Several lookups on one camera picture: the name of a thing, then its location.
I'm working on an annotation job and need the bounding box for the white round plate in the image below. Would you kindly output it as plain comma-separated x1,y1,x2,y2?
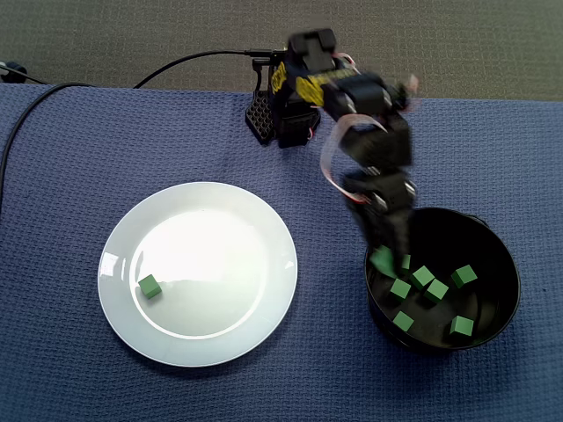
97,181,299,368

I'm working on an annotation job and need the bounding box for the black cable across cloth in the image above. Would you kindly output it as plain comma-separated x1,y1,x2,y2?
0,82,93,216

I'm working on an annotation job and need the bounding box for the short black base cable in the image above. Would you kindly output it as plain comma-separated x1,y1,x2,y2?
252,57,267,91

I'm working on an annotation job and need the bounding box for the small dark wired device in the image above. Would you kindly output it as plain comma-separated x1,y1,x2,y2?
0,60,48,85

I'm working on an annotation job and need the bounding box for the long black base cable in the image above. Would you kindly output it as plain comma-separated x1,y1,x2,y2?
133,47,285,90

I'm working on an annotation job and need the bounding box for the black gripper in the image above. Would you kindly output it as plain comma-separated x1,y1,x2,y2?
345,171,417,274

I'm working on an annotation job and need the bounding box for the gripper servo wire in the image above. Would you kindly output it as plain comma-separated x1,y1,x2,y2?
319,114,388,204

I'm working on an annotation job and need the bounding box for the black round bucket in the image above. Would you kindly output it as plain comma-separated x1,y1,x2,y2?
362,206,523,353

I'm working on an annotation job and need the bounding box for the blue woven table cloth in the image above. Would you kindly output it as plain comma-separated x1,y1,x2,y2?
0,83,563,422

